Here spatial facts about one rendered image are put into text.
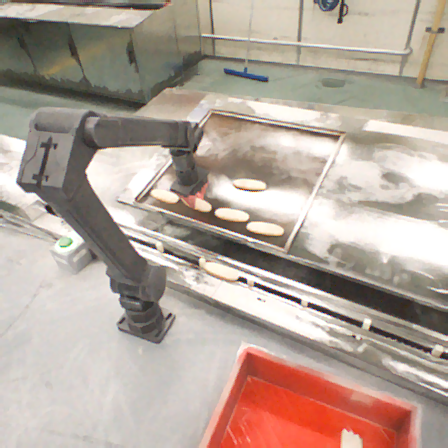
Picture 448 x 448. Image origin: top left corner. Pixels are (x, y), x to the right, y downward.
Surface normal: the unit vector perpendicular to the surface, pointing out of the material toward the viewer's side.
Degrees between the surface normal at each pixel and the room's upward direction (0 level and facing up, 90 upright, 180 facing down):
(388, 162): 10
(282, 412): 0
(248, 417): 0
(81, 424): 0
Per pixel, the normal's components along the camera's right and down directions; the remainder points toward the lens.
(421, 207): -0.15, -0.62
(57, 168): -0.24, -0.16
